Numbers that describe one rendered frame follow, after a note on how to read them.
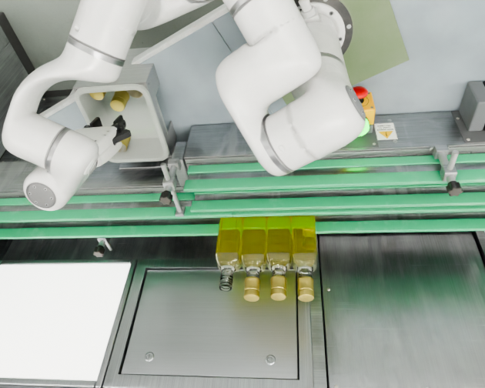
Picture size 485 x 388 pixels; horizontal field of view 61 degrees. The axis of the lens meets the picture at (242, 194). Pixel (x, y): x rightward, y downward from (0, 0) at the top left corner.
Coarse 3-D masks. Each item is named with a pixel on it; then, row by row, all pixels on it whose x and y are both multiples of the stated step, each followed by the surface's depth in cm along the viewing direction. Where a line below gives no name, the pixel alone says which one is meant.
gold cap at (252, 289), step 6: (252, 276) 90; (246, 282) 90; (252, 282) 89; (258, 282) 90; (246, 288) 89; (252, 288) 88; (258, 288) 89; (246, 294) 88; (252, 294) 87; (258, 294) 88; (252, 300) 89
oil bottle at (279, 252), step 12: (276, 216) 98; (288, 216) 98; (276, 228) 96; (288, 228) 96; (276, 240) 94; (288, 240) 93; (276, 252) 92; (288, 252) 91; (276, 264) 91; (288, 264) 91
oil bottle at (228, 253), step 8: (232, 216) 100; (224, 224) 99; (232, 224) 98; (240, 224) 98; (224, 232) 97; (232, 232) 97; (240, 232) 97; (224, 240) 95; (232, 240) 95; (240, 240) 96; (216, 248) 94; (224, 248) 94; (232, 248) 94; (240, 248) 95; (216, 256) 93; (224, 256) 93; (232, 256) 92; (240, 256) 95; (224, 264) 92; (232, 264) 92; (240, 264) 95
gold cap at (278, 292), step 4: (272, 276) 89; (276, 276) 89; (280, 276) 89; (284, 276) 89; (272, 280) 89; (276, 280) 88; (280, 280) 88; (284, 280) 88; (272, 284) 88; (276, 284) 87; (280, 284) 87; (284, 284) 88; (272, 288) 88; (276, 288) 87; (280, 288) 87; (284, 288) 87; (272, 292) 87; (276, 292) 86; (280, 292) 86; (284, 292) 87; (272, 296) 87; (276, 296) 87; (280, 296) 87; (284, 296) 87; (280, 300) 88
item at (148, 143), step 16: (80, 96) 92; (112, 96) 99; (144, 96) 90; (96, 112) 99; (112, 112) 103; (128, 112) 103; (144, 112) 102; (128, 128) 106; (144, 128) 106; (160, 128) 97; (144, 144) 107; (160, 144) 107; (112, 160) 106; (128, 160) 105; (144, 160) 105; (160, 160) 104
